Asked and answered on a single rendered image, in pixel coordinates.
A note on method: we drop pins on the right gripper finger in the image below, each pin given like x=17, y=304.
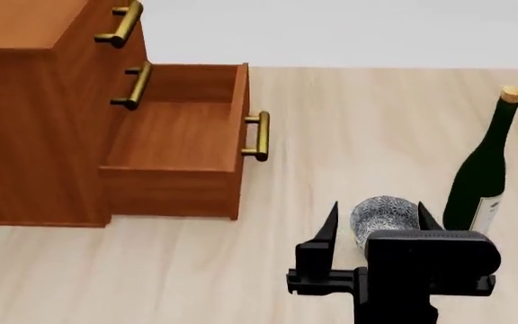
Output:
x=427, y=221
x=324, y=246

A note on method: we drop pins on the wooden drawer with open tray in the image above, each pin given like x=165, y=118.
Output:
x=173, y=135

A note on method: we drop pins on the wooden middle drawer front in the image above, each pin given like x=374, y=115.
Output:
x=101, y=123

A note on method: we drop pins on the wooden highest drawer front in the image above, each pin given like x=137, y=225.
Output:
x=75, y=42

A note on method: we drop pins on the wooden cabinet body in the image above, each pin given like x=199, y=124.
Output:
x=20, y=135

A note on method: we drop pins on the patterned grey white cup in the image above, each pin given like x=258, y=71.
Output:
x=382, y=212

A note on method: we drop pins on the dark green wine bottle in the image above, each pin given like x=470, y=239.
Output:
x=477, y=175

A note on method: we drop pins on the tan bottle cork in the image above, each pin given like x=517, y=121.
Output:
x=511, y=94

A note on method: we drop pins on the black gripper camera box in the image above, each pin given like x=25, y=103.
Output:
x=434, y=254

